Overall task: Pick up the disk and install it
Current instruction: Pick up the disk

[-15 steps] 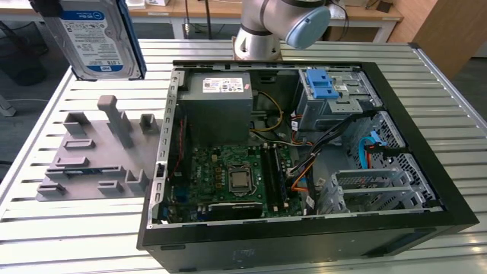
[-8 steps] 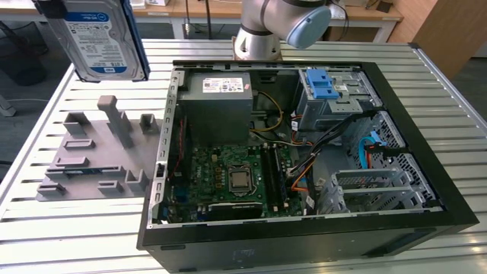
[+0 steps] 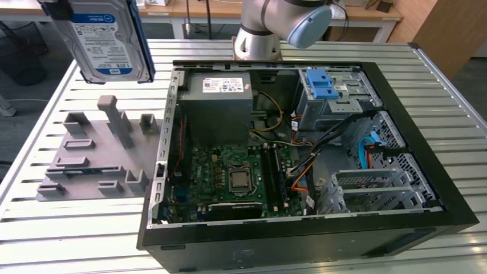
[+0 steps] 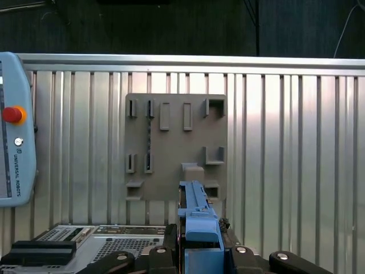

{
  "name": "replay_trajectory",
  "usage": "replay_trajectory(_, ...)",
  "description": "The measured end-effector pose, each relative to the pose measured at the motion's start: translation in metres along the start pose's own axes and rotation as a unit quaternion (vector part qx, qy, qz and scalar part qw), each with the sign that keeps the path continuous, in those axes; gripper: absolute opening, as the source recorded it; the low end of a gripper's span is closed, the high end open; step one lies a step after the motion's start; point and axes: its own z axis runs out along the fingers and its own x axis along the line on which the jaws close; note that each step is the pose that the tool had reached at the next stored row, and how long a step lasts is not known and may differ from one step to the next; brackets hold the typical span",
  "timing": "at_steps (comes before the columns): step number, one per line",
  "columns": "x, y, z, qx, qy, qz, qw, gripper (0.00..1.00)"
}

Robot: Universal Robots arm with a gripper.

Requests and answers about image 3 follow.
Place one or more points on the metal disk bay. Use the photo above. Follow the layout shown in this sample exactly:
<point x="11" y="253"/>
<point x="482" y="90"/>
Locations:
<point x="365" y="189"/>

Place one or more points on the wooden desk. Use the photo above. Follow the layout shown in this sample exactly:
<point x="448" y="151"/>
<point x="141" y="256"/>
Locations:
<point x="198" y="12"/>

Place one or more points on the wooden cabinet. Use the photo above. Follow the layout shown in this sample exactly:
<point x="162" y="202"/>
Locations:
<point x="449" y="28"/>

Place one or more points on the black graphics card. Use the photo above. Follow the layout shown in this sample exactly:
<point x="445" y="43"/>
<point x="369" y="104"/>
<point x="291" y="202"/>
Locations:
<point x="235" y="211"/>

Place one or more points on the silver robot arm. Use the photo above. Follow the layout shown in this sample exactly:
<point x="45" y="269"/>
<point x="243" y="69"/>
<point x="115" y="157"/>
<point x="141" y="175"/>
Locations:
<point x="255" y="42"/>

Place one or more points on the black bin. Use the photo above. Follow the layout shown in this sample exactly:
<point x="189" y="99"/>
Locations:
<point x="23" y="65"/>

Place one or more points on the black RAM slot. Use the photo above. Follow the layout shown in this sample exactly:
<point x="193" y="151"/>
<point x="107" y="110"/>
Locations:
<point x="270" y="177"/>
<point x="281" y="177"/>

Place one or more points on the grey table foot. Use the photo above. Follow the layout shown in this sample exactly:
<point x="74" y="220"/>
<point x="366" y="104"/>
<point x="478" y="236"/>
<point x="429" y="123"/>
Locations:
<point x="7" y="109"/>

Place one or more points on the small white box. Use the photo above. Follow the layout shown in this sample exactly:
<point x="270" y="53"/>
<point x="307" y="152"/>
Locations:
<point x="157" y="2"/>

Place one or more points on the black PC case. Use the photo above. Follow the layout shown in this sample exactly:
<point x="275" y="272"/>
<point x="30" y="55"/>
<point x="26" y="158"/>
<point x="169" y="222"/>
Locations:
<point x="305" y="251"/>

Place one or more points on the hard disk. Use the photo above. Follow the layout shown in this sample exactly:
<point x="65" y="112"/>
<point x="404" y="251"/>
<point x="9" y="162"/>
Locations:
<point x="103" y="42"/>

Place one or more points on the grey parts rack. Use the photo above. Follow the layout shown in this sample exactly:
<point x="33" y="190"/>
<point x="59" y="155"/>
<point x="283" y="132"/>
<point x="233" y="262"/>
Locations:
<point x="103" y="160"/>

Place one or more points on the grey power supply unit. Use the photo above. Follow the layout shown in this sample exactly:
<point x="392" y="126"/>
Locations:
<point x="217" y="120"/>

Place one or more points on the silver CPU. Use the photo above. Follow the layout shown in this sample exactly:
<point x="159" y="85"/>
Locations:
<point x="241" y="180"/>

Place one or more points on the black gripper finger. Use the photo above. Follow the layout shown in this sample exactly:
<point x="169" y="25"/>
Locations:
<point x="61" y="10"/>

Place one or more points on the spare RAM stick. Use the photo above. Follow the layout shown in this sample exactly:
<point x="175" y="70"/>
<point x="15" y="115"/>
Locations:
<point x="83" y="172"/>

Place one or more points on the green motherboard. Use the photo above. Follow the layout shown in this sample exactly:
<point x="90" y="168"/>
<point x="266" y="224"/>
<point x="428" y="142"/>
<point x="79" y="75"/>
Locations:
<point x="213" y="171"/>

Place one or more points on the metal drive cage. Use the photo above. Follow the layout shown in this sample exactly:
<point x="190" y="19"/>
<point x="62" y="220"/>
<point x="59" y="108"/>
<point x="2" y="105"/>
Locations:
<point x="342" y="107"/>

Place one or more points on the blue plastic latch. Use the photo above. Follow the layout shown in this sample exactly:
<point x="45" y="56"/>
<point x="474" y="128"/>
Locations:
<point x="319" y="85"/>

